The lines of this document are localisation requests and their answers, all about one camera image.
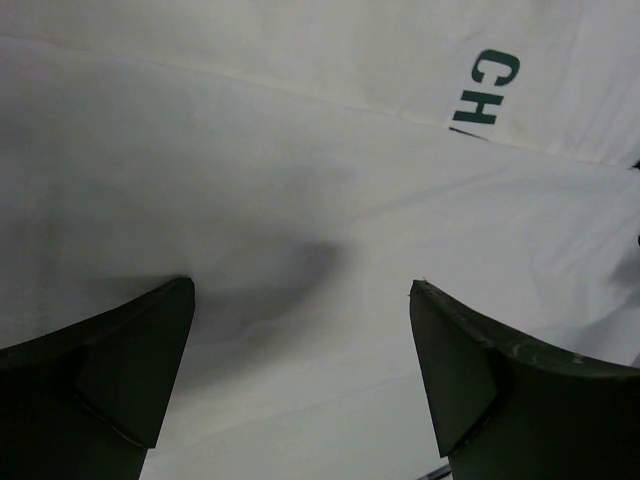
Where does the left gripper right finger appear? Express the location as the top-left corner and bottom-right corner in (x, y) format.
(410, 280), (639, 480)

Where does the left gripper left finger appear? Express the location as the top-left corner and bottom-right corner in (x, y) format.
(1, 277), (195, 480)

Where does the white and green raglan t-shirt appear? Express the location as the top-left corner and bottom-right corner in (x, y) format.
(1, 1), (639, 479)

